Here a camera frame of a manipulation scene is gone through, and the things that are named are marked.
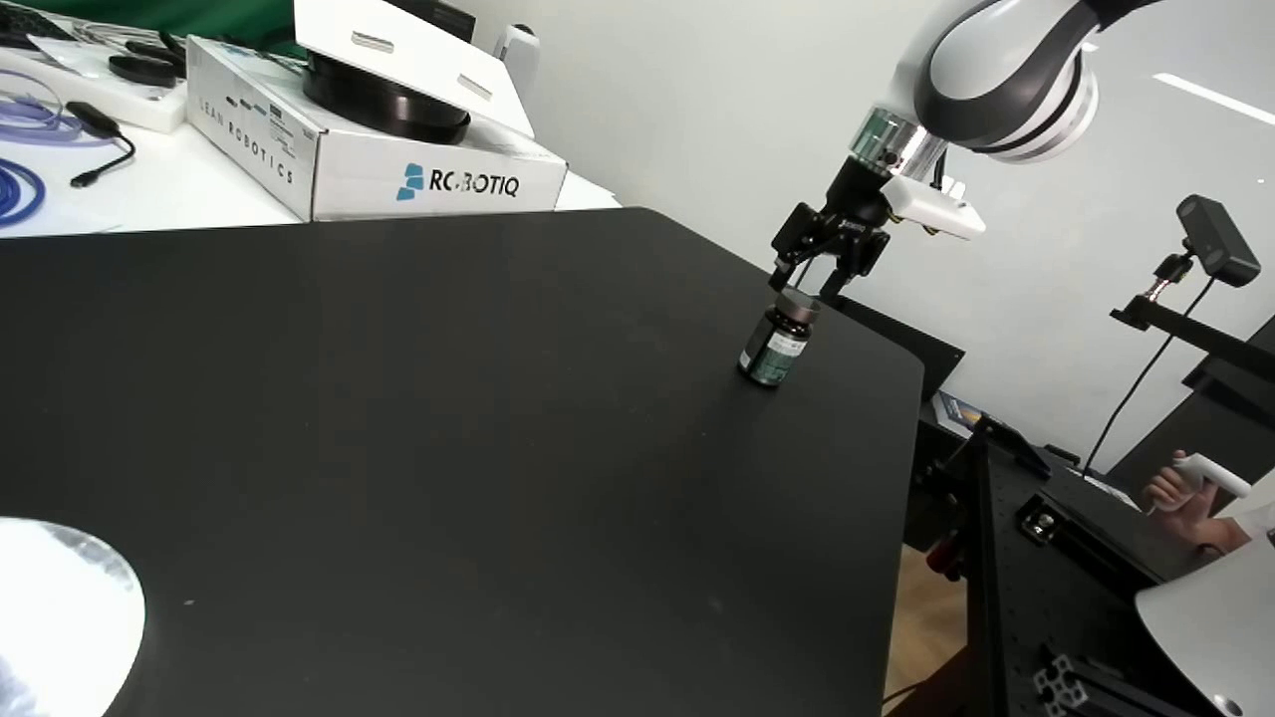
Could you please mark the white Robotiq cardboard box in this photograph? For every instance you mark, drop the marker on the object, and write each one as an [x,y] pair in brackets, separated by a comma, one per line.
[401,174]

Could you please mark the black camera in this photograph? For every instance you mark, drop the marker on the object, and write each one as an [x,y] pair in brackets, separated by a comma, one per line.
[1217,239]

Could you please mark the black metal stand frame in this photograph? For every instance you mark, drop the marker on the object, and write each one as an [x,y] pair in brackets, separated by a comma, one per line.
[1049,585]

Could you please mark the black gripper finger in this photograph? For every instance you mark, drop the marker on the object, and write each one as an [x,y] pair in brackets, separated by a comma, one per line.
[838,278]
[790,271]

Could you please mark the dark green bottle tan cap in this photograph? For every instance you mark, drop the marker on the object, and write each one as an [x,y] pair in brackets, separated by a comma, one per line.
[773,352]

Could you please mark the small black device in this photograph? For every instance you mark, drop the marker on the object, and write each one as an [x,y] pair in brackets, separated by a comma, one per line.
[145,67]

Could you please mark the white round plate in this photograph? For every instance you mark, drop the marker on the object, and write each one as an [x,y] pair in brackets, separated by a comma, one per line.
[60,622]

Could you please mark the person's hand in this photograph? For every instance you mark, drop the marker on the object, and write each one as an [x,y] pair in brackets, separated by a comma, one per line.
[1186,513]

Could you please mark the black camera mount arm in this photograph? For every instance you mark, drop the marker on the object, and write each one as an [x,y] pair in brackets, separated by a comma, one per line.
[1197,327]

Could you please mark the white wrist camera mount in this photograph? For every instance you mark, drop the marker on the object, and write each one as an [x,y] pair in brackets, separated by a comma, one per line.
[938,206]

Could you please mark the white rounded object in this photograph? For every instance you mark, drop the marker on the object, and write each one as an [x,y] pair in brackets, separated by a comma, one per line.
[1221,639]

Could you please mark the black round disc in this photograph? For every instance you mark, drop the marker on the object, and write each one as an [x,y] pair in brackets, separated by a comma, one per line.
[401,116]

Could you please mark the green cloth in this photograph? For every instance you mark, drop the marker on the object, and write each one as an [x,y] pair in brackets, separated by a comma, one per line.
[171,12]

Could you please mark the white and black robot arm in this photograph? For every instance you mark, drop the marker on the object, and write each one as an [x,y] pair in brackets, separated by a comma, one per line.
[1011,75]

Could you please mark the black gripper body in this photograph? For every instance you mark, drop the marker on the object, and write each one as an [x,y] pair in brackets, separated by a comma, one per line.
[842,214]

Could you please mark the white handheld controller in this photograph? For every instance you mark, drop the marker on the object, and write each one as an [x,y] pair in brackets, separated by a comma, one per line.
[1211,473]

